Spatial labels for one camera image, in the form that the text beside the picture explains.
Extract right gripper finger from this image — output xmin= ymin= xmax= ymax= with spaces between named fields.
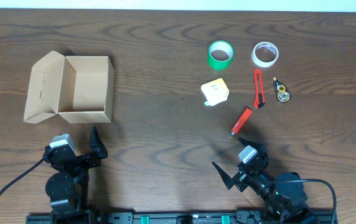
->
xmin=212 ymin=162 xmax=234 ymax=190
xmin=238 ymin=138 xmax=265 ymax=152

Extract red box cutter knife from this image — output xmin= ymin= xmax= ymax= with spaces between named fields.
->
xmin=253 ymin=69 xmax=265 ymax=109

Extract brown cardboard box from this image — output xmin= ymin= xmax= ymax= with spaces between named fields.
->
xmin=24 ymin=51 xmax=115 ymax=124

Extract black yellow correction tape dispenser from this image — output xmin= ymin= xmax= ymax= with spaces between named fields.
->
xmin=273 ymin=77 xmax=291 ymax=103

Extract white tape roll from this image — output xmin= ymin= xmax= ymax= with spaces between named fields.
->
xmin=251 ymin=42 xmax=279 ymax=68

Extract green tape roll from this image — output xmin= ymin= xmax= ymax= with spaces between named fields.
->
xmin=208 ymin=40 xmax=235 ymax=70

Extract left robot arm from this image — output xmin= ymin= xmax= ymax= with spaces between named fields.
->
xmin=42 ymin=126 xmax=108 ymax=223

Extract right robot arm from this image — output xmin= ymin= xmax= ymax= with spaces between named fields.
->
xmin=212 ymin=138 xmax=320 ymax=223

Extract yellow spiral memo pad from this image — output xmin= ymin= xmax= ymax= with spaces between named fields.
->
xmin=200 ymin=78 xmax=230 ymax=106

